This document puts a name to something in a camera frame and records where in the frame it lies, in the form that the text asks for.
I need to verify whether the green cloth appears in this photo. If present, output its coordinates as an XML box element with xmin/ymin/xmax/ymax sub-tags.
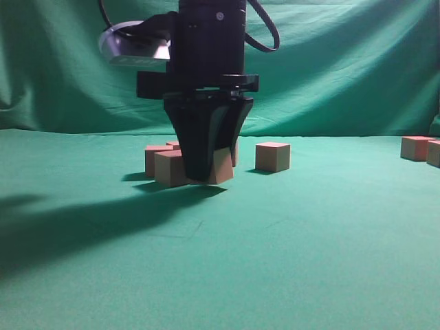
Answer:
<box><xmin>1</xmin><ymin>1</ymin><xmax>439</xmax><ymax>329</ymax></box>

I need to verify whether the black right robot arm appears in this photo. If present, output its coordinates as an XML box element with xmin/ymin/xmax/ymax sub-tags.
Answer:
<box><xmin>137</xmin><ymin>1</ymin><xmax>259</xmax><ymax>182</ymax></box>

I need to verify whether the pink cube moved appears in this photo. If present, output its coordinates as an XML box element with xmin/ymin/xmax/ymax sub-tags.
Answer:
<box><xmin>144</xmin><ymin>145</ymin><xmax>174</xmax><ymax>177</ymax></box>
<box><xmin>231</xmin><ymin>141</ymin><xmax>239</xmax><ymax>167</ymax></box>
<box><xmin>255</xmin><ymin>142</ymin><xmax>291</xmax><ymax>173</ymax></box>
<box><xmin>154</xmin><ymin>150</ymin><xmax>189</xmax><ymax>187</ymax></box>
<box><xmin>206</xmin><ymin>147</ymin><xmax>234</xmax><ymax>184</ymax></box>
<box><xmin>166</xmin><ymin>141</ymin><xmax>181</xmax><ymax>150</ymax></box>

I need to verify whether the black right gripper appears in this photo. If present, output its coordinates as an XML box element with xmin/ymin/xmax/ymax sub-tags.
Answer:
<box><xmin>137</xmin><ymin>10</ymin><xmax>259</xmax><ymax>182</ymax></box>

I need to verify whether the pink cube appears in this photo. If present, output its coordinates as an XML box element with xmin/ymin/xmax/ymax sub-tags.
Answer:
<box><xmin>400</xmin><ymin>136</ymin><xmax>436</xmax><ymax>162</ymax></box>
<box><xmin>426</xmin><ymin>140</ymin><xmax>440</xmax><ymax>168</ymax></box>

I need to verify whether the black cable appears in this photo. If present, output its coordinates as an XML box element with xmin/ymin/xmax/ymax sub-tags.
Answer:
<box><xmin>244</xmin><ymin>0</ymin><xmax>281</xmax><ymax>54</ymax></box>

